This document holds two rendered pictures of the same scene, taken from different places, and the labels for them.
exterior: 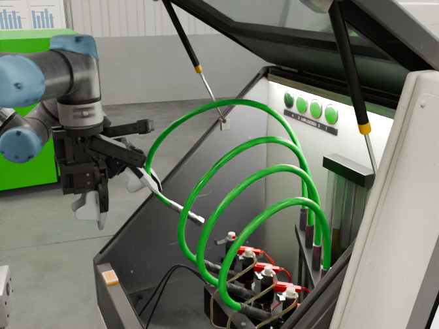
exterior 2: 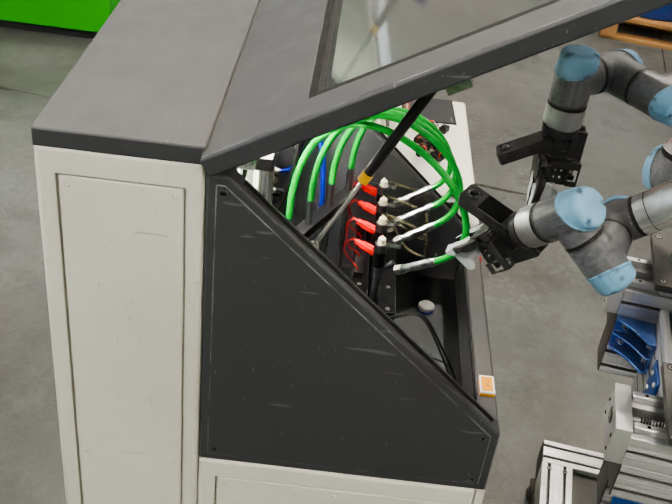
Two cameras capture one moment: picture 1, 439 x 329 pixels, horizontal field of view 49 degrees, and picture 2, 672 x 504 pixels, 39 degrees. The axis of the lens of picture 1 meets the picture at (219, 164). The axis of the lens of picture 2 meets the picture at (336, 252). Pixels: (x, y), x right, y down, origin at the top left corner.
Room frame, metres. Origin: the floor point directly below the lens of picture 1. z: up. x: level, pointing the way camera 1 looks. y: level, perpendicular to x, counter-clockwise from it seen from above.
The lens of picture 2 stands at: (2.51, 0.60, 2.24)
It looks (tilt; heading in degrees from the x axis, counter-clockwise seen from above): 35 degrees down; 206
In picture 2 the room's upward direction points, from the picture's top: 7 degrees clockwise
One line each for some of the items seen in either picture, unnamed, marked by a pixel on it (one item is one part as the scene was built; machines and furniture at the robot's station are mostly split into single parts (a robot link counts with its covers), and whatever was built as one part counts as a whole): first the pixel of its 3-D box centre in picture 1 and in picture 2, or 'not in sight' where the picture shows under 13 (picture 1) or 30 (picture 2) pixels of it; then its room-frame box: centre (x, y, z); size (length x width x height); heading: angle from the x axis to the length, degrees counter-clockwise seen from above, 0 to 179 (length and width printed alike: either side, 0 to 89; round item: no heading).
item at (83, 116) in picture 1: (81, 113); (563, 114); (0.82, 0.24, 1.46); 0.08 x 0.08 x 0.05
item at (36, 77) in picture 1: (21, 78); (617, 74); (0.74, 0.31, 1.53); 0.11 x 0.11 x 0.08; 63
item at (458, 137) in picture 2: not in sight; (431, 156); (0.28, -0.20, 0.97); 0.70 x 0.22 x 0.03; 26
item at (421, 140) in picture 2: not in sight; (433, 137); (0.25, -0.22, 1.01); 0.23 x 0.11 x 0.06; 26
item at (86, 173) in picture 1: (81, 156); (557, 152); (0.82, 0.25, 1.38); 0.09 x 0.08 x 0.12; 116
